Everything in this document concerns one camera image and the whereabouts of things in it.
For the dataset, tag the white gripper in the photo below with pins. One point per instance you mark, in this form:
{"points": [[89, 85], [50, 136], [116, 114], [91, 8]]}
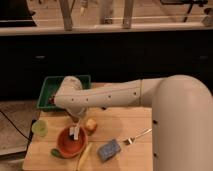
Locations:
{"points": [[78, 115]]}

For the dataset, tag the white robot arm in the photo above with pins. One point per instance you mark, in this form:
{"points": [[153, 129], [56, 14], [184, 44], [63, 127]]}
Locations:
{"points": [[182, 115]]}

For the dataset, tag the red bowl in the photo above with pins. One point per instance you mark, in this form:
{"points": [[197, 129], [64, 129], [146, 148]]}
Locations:
{"points": [[68, 146]]}

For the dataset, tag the small yellow-red apple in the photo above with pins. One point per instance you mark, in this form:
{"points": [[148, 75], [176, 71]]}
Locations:
{"points": [[91, 125]]}

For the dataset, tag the dark red object in bin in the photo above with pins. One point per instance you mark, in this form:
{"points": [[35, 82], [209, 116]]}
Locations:
{"points": [[51, 99]]}

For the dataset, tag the yellow banana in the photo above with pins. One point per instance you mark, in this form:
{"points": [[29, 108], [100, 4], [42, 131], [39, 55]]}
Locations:
{"points": [[84, 156]]}

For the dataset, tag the green plastic bin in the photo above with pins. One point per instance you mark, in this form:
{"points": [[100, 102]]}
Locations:
{"points": [[50, 86]]}

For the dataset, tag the light green cup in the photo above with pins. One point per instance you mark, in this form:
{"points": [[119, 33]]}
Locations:
{"points": [[39, 128]]}

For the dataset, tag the green pepper toy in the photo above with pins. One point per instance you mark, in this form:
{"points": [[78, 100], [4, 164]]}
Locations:
{"points": [[56, 153]]}

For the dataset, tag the blue sponge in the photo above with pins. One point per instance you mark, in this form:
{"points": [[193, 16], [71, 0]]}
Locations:
{"points": [[108, 150]]}

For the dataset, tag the silver fork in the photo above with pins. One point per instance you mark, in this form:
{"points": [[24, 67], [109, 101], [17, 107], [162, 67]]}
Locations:
{"points": [[130, 140]]}

